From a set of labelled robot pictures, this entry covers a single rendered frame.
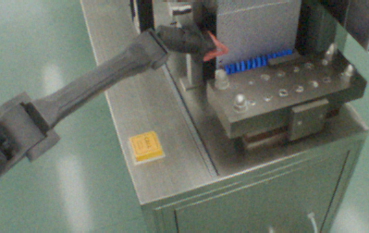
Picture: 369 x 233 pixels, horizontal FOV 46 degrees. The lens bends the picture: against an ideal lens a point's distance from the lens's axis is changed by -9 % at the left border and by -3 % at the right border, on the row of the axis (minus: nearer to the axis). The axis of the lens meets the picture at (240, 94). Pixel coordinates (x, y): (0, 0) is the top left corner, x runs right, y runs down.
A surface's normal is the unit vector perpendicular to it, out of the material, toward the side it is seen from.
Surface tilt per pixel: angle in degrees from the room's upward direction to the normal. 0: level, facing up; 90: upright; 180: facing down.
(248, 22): 91
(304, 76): 0
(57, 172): 0
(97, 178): 0
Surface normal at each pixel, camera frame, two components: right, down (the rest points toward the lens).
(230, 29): 0.40, 0.66
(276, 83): 0.04, -0.72
